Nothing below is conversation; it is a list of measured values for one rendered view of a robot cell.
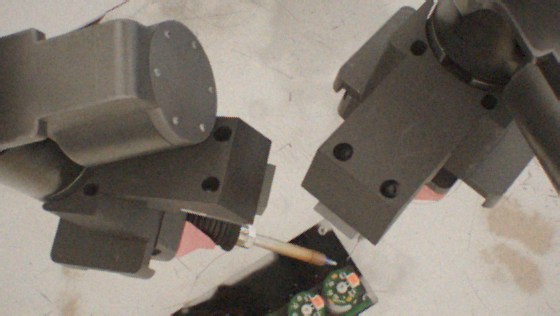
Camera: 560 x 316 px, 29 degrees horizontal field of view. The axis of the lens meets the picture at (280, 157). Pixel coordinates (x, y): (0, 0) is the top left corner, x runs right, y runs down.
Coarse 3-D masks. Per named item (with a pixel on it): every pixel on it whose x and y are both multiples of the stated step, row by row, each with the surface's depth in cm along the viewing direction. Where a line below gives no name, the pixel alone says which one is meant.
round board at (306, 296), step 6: (300, 294) 73; (306, 294) 73; (312, 294) 73; (294, 300) 73; (306, 300) 73; (294, 306) 72; (300, 306) 72; (312, 306) 72; (324, 306) 72; (294, 312) 72; (300, 312) 72; (312, 312) 72; (318, 312) 72; (324, 312) 72
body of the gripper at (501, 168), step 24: (384, 24) 56; (432, 24) 49; (360, 48) 55; (432, 48) 49; (360, 72) 54; (456, 72) 50; (504, 144) 54; (528, 144) 54; (480, 168) 53; (504, 168) 53; (480, 192) 52; (504, 192) 52
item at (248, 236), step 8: (240, 232) 67; (248, 232) 68; (256, 232) 68; (240, 240) 67; (248, 240) 67; (256, 240) 68; (264, 240) 68; (272, 240) 68; (248, 248) 68; (264, 248) 68; (272, 248) 68; (280, 248) 69; (288, 248) 69; (296, 248) 69; (304, 248) 69; (296, 256) 69; (304, 256) 69; (312, 256) 69; (320, 256) 70; (320, 264) 70
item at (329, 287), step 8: (336, 272) 73; (344, 272) 73; (328, 280) 73; (336, 280) 73; (344, 280) 73; (328, 288) 73; (352, 288) 73; (328, 296) 73; (336, 296) 73; (344, 296) 73; (352, 296) 73; (336, 304) 73; (344, 304) 73
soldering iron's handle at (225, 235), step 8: (192, 216) 66; (200, 216) 66; (200, 224) 66; (208, 224) 66; (216, 224) 66; (224, 224) 67; (232, 224) 67; (208, 232) 66; (216, 232) 66; (224, 232) 67; (232, 232) 67; (216, 240) 67; (224, 240) 67; (232, 240) 67; (224, 248) 67; (232, 248) 67
